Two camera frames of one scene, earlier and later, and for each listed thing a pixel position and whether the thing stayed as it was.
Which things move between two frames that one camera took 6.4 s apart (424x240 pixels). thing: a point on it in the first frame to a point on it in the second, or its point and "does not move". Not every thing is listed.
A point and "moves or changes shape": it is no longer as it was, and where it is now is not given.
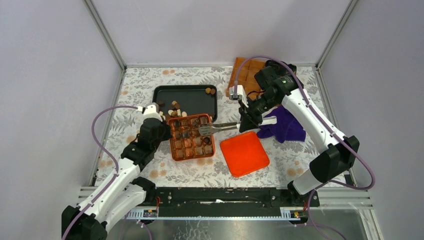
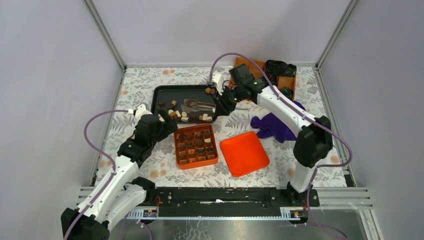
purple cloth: x=287 y=128 does not move
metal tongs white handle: x=205 y=129 to x=190 y=105
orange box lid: x=244 y=154 does not move
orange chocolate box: x=186 y=142 moves or changes shape
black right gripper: x=248 y=119 to x=222 y=105
